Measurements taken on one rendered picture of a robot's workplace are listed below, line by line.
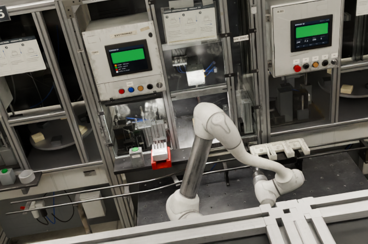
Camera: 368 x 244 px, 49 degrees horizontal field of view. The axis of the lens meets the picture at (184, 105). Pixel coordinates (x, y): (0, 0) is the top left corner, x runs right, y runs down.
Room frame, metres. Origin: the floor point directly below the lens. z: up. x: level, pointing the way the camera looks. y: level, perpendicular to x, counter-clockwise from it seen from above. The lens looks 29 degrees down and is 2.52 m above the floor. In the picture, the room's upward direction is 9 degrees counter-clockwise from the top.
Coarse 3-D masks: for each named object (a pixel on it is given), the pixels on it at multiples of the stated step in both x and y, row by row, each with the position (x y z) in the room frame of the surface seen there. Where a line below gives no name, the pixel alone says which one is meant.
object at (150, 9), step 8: (224, 0) 2.27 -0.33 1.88; (152, 8) 2.27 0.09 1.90; (152, 16) 2.29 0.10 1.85; (224, 32) 2.27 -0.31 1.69; (224, 40) 2.27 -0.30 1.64; (160, 48) 2.27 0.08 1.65; (224, 48) 2.27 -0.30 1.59; (160, 56) 2.27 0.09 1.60; (232, 72) 2.27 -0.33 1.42; (232, 80) 2.27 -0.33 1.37; (168, 88) 2.27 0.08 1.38; (232, 88) 2.27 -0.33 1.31; (168, 96) 2.27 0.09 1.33; (168, 112) 2.27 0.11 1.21; (232, 112) 2.27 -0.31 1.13; (168, 120) 2.27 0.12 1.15; (232, 120) 2.27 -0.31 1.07; (176, 136) 2.27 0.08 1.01; (176, 144) 2.29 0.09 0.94
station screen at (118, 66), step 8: (120, 48) 2.24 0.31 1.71; (128, 48) 2.24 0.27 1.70; (136, 48) 2.24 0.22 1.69; (144, 48) 2.24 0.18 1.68; (144, 56) 2.24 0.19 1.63; (112, 64) 2.24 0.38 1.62; (120, 64) 2.24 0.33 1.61; (128, 64) 2.24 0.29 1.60; (136, 64) 2.24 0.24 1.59; (144, 64) 2.24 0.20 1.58; (120, 72) 2.24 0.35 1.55
